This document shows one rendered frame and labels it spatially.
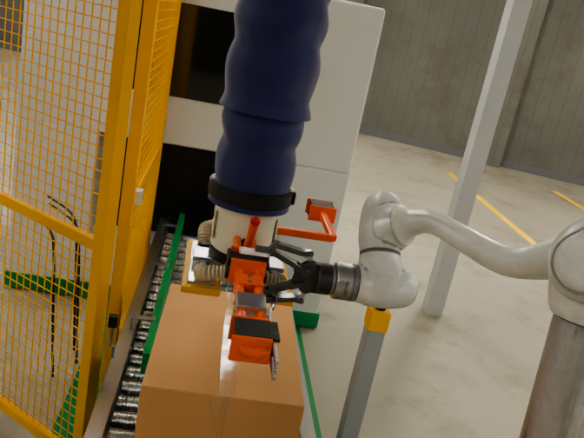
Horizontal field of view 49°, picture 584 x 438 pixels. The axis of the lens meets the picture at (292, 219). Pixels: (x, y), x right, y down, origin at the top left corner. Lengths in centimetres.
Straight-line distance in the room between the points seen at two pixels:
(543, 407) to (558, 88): 1116
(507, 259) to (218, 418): 79
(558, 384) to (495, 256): 33
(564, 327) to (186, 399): 89
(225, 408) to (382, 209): 62
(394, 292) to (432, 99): 1076
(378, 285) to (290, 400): 37
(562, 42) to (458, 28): 175
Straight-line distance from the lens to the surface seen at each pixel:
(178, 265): 331
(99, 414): 212
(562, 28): 1224
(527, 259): 137
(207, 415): 165
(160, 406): 165
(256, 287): 140
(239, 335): 116
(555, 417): 122
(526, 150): 1231
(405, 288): 155
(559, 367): 119
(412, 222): 154
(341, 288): 151
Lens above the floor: 184
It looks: 17 degrees down
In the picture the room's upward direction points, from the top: 11 degrees clockwise
